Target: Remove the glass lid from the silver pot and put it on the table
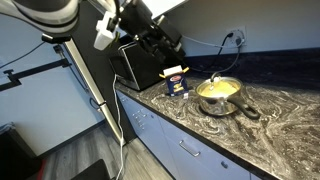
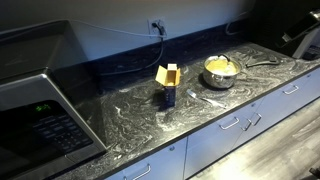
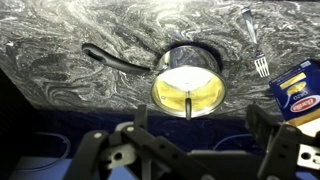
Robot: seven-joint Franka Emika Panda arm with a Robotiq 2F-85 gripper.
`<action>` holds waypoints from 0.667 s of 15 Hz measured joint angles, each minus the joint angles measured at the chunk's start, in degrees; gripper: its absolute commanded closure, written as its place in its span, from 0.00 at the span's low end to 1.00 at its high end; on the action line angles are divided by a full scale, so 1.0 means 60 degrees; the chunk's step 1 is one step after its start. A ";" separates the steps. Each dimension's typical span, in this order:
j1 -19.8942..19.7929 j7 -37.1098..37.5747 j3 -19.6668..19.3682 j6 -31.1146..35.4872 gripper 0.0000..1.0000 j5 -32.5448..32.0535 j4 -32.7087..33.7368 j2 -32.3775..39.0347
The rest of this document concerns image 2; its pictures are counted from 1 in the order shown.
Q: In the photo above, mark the silver metal fork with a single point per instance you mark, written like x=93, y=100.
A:
x=208, y=100

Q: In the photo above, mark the white cabinet unit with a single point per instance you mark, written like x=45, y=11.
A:
x=206, y=146

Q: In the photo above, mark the white wall power outlet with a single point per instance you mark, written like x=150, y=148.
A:
x=151, y=23

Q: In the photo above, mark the blue pasta box, yellow flaps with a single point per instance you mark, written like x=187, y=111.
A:
x=170, y=95

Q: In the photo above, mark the yellow pasta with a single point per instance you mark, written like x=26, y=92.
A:
x=230, y=69

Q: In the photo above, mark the stainless steel microwave oven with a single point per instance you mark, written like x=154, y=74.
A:
x=30, y=100

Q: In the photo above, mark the small round cabinet lock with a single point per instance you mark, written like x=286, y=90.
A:
x=171, y=147

